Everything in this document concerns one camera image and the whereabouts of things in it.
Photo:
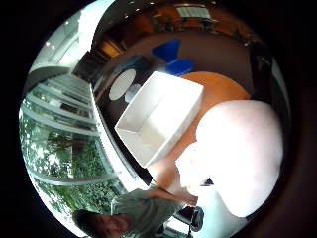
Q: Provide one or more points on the bright window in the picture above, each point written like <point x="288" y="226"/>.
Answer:
<point x="193" y="12"/>

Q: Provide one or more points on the white open box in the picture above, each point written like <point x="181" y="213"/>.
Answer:
<point x="155" y="115"/>

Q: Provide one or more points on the white round side table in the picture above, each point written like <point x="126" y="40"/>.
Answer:
<point x="122" y="84"/>

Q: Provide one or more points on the the person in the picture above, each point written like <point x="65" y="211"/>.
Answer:
<point x="142" y="208"/>

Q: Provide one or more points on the white soft toy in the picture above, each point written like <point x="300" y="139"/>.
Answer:
<point x="241" y="155"/>

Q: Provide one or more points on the blue chair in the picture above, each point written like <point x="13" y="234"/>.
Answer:
<point x="173" y="58"/>

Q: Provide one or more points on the black camera on tripod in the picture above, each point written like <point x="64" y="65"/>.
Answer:
<point x="194" y="218"/>

